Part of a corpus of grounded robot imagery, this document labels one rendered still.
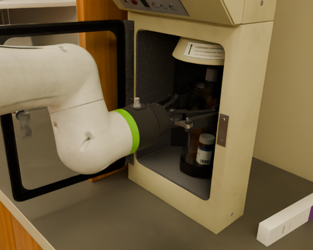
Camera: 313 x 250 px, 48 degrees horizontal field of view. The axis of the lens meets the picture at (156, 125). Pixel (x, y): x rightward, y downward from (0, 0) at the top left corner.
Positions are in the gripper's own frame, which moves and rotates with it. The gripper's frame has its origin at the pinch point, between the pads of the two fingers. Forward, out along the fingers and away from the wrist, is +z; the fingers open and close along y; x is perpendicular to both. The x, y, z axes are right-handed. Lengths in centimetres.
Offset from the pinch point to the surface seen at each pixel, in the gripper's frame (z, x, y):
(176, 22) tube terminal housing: -10.3, -19.7, 2.0
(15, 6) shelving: -2, -15, 102
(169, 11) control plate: -14.2, -22.2, 0.4
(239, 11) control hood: -11.6, -23.4, -13.9
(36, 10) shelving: 32, -7, 155
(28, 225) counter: -40, 27, 19
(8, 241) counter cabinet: -38, 52, 47
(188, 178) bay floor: -6.7, 18.4, -1.3
